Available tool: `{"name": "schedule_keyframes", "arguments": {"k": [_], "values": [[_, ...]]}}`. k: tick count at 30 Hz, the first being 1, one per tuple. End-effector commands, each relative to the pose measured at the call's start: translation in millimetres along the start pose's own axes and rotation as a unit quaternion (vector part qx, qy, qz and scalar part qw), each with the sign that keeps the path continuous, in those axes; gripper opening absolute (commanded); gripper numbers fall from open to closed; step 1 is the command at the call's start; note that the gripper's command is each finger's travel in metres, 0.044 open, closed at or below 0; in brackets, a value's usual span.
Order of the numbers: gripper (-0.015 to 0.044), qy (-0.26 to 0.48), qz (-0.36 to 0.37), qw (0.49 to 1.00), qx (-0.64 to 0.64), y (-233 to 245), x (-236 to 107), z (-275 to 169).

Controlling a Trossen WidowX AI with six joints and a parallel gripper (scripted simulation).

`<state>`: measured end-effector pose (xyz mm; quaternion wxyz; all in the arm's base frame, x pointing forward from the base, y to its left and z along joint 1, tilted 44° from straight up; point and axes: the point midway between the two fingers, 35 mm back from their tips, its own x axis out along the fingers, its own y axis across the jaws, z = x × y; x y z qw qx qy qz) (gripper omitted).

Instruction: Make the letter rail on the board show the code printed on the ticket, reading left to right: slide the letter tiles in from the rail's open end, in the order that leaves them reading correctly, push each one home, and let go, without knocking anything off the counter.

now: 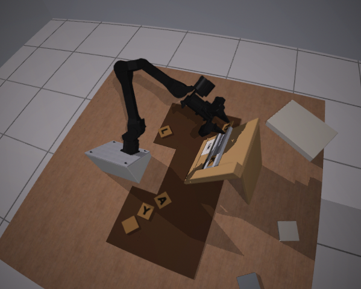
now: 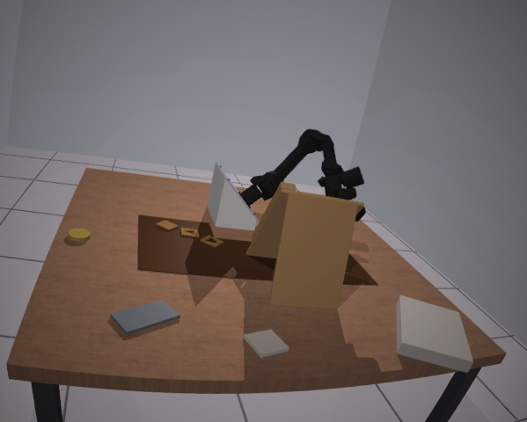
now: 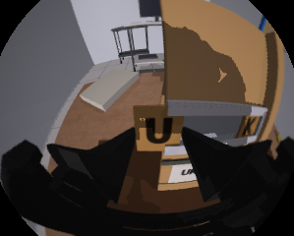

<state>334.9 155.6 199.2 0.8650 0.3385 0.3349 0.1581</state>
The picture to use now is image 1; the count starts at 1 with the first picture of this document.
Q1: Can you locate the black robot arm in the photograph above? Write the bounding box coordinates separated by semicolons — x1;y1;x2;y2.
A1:
113;58;225;155

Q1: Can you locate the tan wooden board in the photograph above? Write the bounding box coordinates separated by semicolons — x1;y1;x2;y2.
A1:
184;118;262;205

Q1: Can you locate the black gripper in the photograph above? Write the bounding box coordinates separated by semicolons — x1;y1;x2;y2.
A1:
195;101;230;137

